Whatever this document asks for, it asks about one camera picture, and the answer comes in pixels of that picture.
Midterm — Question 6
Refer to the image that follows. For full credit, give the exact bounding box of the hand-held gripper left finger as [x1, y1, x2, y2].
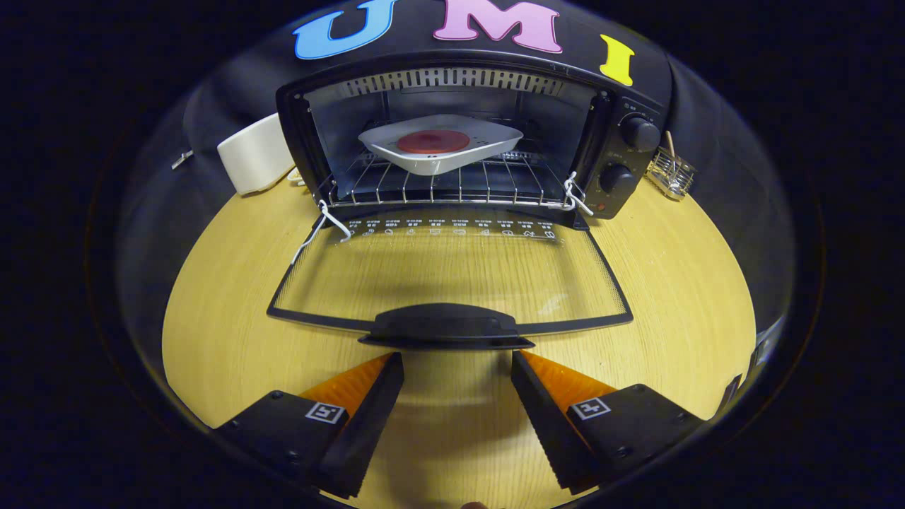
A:
[212, 351, 405, 499]

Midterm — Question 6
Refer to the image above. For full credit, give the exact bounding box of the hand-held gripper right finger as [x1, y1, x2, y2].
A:
[510, 350, 706, 496]

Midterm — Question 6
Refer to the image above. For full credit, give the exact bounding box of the white square plate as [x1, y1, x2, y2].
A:
[358, 115, 525, 176]

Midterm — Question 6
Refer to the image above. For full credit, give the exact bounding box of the black toaster oven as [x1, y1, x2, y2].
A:
[267, 49, 670, 352]

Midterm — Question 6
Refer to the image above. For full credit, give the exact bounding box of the red meat slice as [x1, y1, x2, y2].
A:
[396, 129, 471, 155]

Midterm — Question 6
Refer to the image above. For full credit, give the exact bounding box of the white bread toaster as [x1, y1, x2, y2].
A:
[217, 113, 298, 197]

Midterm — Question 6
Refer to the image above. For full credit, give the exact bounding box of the white sheet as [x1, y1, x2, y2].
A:
[751, 317, 784, 365]

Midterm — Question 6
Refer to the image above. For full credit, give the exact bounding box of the black backdrop cloth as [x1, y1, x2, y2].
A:
[117, 0, 796, 333]

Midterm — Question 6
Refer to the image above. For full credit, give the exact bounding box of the metal wire utensil holder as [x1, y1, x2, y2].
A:
[645, 147, 697, 201]

